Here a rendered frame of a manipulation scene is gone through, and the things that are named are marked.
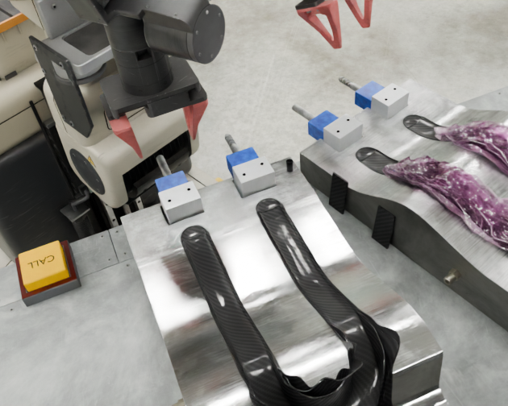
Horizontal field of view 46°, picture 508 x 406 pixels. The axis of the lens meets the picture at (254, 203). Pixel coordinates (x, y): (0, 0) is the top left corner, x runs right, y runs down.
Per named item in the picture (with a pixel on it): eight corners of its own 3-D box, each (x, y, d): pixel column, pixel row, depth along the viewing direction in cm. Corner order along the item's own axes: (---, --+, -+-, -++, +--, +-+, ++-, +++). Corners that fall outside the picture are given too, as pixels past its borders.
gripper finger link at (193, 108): (218, 147, 74) (206, 84, 67) (163, 167, 72) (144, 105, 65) (200, 116, 78) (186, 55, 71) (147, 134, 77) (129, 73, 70)
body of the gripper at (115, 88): (202, 94, 68) (191, 37, 62) (116, 124, 66) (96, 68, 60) (185, 65, 72) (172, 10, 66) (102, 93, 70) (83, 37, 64)
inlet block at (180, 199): (147, 176, 91) (139, 150, 87) (178, 165, 92) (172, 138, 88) (172, 235, 83) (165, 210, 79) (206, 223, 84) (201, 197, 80)
